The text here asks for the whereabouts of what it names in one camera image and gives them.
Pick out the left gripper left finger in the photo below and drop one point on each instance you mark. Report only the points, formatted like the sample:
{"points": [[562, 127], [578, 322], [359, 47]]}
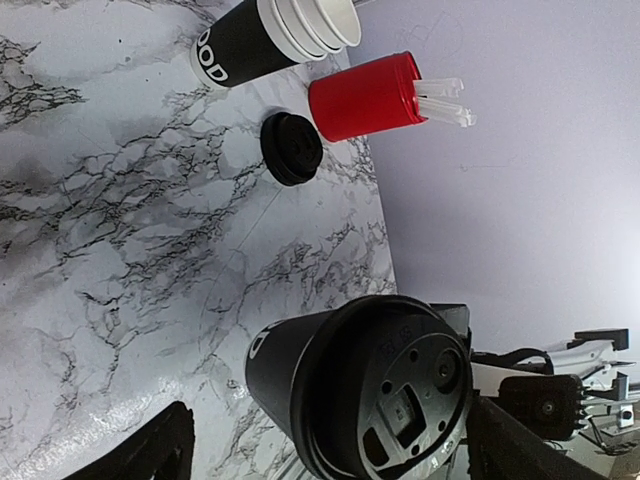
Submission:
{"points": [[163, 448]]}

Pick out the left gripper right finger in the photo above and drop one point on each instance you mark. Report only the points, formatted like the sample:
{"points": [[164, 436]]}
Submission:
{"points": [[499, 447]]}

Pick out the black plastic cup lid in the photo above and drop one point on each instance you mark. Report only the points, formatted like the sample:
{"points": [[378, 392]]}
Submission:
{"points": [[382, 391]]}

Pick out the single black paper cup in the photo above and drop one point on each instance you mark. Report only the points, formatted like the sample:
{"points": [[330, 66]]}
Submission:
{"points": [[272, 360]]}

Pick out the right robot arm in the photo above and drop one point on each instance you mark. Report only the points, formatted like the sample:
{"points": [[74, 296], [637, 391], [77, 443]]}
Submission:
{"points": [[577, 387]]}

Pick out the white packets in container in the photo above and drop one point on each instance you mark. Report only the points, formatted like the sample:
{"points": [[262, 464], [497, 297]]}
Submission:
{"points": [[434, 97]]}

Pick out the red cylindrical container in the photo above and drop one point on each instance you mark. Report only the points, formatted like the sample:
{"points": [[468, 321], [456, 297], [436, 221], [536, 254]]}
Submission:
{"points": [[368, 98]]}

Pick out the stack of paper cups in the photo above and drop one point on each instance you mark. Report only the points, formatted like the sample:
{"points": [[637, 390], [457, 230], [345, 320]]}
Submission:
{"points": [[257, 38]]}

